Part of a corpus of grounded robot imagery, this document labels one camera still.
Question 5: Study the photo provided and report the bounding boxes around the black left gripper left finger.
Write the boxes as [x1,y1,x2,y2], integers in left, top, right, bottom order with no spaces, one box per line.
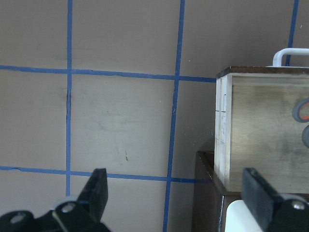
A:
[0,168,110,232]

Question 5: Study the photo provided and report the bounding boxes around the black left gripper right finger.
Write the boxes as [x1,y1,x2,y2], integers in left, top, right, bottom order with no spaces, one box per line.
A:
[242,168,309,232]

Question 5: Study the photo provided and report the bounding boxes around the wooden drawer with white handle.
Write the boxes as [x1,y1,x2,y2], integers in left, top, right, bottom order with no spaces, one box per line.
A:
[214,48,309,194]

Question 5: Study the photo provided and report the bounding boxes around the orange grey handled scissors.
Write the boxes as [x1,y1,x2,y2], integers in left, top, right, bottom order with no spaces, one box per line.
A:
[292,98,309,148]

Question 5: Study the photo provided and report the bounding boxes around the white foam tray box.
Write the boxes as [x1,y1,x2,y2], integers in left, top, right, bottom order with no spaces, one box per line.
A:
[225,200,262,232]

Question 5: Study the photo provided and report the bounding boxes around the dark brown wooden cabinet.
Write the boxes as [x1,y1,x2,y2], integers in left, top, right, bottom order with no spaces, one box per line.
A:
[191,151,309,232]

